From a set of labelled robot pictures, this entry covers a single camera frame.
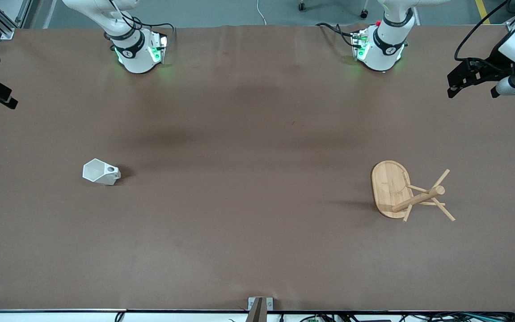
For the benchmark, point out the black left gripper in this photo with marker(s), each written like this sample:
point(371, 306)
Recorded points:
point(497, 63)

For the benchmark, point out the white faceted cup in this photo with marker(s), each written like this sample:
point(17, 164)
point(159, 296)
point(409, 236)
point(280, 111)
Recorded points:
point(99, 175)

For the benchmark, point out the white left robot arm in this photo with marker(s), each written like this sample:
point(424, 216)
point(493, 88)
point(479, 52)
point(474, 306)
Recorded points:
point(385, 44)

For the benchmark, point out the wooden cup rack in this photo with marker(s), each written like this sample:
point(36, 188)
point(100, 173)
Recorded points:
point(389, 188)

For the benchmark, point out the black caster wheel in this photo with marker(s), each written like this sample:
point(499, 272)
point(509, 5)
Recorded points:
point(302, 6)
point(364, 14)

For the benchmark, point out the brown table cover sheet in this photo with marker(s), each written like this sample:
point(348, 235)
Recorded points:
point(257, 179)

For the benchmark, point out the upright aluminium frame post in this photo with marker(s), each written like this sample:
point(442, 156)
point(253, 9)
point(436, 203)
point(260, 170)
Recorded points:
point(24, 11)

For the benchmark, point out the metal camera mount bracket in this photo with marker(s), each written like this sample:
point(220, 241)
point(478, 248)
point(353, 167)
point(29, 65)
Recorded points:
point(259, 306)

